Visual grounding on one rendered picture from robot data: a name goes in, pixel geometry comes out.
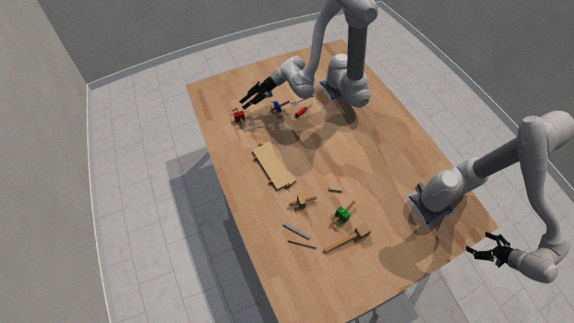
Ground grey metal bar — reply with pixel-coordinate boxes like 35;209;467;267
283;222;310;239

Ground red screwdriver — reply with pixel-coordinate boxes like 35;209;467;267
295;103;313;117

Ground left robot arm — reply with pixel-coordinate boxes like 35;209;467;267
411;111;574;283

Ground wooden mallet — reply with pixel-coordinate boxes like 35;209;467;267
324;222;371;253

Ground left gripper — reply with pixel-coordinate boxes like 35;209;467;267
466;232;513;264

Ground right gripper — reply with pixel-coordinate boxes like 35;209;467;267
239;76;277;110

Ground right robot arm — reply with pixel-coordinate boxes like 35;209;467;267
270;0;378;108

